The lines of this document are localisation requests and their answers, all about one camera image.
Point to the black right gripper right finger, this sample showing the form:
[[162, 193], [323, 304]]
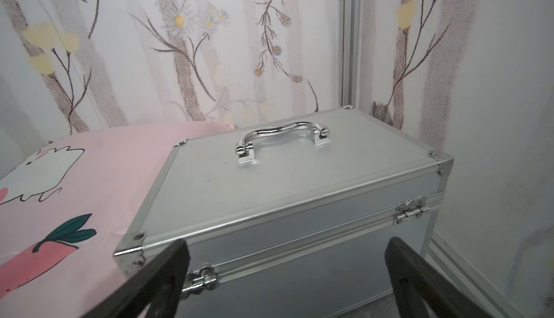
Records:
[[418, 288]]

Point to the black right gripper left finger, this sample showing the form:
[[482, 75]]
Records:
[[155, 290]]

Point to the pink cartoon pillow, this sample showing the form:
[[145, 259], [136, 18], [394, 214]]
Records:
[[65, 208]]

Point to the silver aluminium case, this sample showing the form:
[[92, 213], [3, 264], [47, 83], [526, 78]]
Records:
[[289, 219]]

